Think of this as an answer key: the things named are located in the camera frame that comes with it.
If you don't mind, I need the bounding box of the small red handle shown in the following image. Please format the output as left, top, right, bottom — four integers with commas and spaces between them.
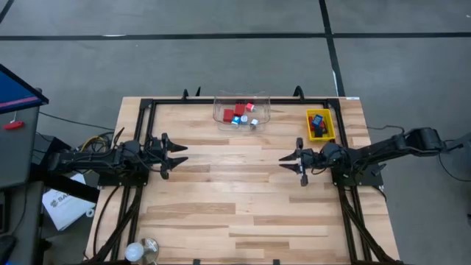
2, 120, 26, 131

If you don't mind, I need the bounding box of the yellow plastic basket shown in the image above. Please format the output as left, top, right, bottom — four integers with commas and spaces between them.
305, 107, 337, 143

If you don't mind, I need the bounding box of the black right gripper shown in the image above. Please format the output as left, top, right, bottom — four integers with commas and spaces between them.
278, 138, 318, 187

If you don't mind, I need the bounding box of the white paper sheet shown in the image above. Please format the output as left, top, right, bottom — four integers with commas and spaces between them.
40, 172, 98, 232

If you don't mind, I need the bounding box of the white light bulb on base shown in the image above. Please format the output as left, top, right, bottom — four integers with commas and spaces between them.
124, 237, 160, 265

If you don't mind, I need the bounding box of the clear plastic bin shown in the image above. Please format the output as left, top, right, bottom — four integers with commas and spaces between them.
212, 91, 272, 133

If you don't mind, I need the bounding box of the black metal table frame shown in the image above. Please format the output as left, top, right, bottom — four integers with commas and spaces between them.
82, 96, 404, 265

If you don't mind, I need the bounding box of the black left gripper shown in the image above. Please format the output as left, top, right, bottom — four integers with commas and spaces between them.
149, 132, 189, 181

